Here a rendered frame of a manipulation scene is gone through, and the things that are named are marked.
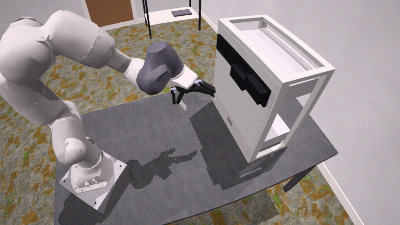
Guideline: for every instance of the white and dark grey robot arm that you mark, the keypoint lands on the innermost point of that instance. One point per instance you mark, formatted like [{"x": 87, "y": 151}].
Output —
[{"x": 29, "y": 48}]

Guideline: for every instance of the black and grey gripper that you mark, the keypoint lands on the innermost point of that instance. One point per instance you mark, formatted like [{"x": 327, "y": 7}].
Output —
[{"x": 198, "y": 86}]

